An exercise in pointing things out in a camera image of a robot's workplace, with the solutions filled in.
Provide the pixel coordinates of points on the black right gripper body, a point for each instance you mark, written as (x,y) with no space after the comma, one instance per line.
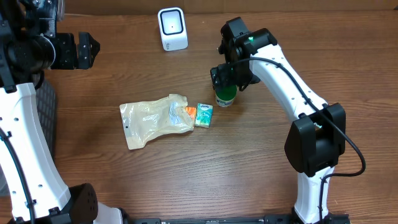
(234,75)

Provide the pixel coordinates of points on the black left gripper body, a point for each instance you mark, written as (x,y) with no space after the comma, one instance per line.
(60,54)

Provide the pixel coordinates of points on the green capped bottle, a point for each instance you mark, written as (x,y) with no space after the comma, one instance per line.
(225,97)

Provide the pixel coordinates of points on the teal tissue pack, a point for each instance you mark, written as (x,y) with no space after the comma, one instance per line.
(204,115)

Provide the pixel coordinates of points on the orange tissue pack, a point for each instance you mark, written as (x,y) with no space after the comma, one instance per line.
(192,112)

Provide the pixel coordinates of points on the beige plastic pouch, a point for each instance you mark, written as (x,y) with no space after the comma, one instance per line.
(146,120)

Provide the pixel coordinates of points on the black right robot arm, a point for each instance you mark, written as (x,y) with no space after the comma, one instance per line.
(315,141)

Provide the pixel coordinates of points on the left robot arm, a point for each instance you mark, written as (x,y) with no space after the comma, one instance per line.
(30,44)

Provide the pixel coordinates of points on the white barcode scanner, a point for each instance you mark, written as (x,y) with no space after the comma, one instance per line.
(172,28)

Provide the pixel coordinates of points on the cardboard backdrop panel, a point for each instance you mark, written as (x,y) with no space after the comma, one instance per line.
(141,7)

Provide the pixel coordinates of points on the grey plastic mesh basket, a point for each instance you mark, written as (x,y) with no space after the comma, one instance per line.
(47,111)

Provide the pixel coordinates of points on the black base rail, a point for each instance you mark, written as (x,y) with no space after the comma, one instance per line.
(267,219)

